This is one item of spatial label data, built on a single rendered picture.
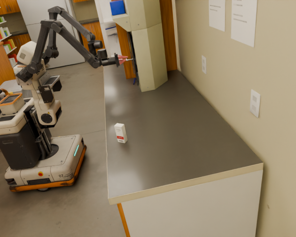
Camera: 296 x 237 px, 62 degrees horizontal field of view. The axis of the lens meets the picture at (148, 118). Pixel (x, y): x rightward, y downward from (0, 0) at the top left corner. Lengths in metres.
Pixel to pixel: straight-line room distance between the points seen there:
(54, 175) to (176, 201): 1.63
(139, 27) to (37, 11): 5.19
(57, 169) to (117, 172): 1.40
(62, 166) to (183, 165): 1.58
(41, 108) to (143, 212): 1.56
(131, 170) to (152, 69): 0.96
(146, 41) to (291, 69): 1.13
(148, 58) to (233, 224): 1.23
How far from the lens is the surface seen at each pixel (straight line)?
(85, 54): 1.98
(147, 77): 1.94
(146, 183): 1.12
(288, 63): 1.00
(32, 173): 2.67
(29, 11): 6.92
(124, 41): 2.23
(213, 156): 1.23
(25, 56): 2.30
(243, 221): 1.46
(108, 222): 2.26
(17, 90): 3.78
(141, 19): 1.84
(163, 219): 1.25
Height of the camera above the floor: 1.72
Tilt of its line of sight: 29 degrees down
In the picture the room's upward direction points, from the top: 9 degrees counter-clockwise
